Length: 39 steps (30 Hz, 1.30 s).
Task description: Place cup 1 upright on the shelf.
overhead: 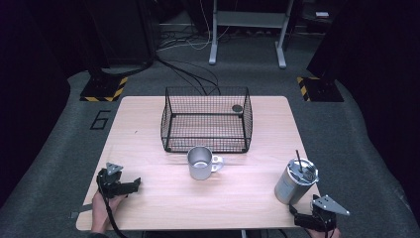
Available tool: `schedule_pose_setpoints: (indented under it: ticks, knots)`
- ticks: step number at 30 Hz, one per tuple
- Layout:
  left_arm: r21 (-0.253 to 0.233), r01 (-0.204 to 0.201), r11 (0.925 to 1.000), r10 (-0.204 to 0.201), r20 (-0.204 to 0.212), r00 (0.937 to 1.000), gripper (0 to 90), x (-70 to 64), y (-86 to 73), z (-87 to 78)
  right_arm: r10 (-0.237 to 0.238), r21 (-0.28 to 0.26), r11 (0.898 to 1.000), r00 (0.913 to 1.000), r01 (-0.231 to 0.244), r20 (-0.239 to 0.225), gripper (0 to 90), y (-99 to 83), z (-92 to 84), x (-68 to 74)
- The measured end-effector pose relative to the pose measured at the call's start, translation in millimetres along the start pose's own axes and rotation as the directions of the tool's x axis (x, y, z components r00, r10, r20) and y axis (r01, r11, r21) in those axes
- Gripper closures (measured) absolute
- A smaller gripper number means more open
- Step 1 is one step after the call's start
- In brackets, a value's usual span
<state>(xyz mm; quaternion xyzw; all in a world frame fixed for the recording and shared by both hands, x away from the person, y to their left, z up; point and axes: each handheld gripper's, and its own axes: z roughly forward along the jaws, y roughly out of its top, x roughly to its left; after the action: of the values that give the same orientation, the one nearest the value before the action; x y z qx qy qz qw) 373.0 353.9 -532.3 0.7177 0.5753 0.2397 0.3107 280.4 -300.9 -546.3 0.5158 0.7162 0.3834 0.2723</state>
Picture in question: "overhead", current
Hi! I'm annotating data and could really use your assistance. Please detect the white metal desk frame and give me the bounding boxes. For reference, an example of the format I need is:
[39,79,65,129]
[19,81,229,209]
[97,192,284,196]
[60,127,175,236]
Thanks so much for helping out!
[208,0,295,69]

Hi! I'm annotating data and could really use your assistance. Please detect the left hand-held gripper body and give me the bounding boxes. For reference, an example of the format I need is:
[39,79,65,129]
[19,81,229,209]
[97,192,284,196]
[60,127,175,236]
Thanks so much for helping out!
[96,162,126,200]

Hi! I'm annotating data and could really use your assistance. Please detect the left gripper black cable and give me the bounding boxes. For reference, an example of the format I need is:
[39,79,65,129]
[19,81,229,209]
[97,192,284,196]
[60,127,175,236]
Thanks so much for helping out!
[96,177,130,238]

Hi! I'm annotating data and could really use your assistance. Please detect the grey tape strip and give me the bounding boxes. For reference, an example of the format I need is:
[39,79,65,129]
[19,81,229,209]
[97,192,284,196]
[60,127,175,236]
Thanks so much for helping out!
[68,203,94,220]

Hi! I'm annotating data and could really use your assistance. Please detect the black wire basket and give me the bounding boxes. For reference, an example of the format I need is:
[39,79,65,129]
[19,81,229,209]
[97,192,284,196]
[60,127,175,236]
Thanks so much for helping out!
[159,85,254,155]

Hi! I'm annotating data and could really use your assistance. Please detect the silver metal mug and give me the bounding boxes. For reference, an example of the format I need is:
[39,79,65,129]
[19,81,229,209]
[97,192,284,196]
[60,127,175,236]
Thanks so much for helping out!
[186,146,225,181]

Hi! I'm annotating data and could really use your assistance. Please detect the black floor cables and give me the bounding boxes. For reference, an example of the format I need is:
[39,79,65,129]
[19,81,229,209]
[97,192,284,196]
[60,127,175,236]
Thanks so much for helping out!
[153,54,222,96]

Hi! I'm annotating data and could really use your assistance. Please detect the person's right hand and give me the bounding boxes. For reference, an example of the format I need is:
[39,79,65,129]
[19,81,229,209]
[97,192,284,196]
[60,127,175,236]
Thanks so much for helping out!
[305,226,343,238]

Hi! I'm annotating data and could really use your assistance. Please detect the black stand base striped edge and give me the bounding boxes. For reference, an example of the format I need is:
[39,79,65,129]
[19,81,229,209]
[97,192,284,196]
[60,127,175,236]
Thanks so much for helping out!
[295,75,345,103]
[79,74,129,103]

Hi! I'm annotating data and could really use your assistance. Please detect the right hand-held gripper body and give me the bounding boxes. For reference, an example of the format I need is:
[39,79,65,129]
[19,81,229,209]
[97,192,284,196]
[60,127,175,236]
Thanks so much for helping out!
[308,193,351,233]

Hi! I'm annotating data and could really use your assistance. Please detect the white floor cable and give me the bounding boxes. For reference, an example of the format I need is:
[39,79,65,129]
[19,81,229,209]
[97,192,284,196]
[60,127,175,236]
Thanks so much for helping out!
[157,0,232,53]

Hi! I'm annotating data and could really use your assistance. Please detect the person's left hand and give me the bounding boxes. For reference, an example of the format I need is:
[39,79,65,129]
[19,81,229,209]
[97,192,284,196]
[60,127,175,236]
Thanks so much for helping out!
[91,191,129,221]

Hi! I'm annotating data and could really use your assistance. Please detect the silver steel tumbler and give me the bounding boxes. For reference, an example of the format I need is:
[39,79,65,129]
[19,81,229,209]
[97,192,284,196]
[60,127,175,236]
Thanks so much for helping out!
[273,157,320,206]

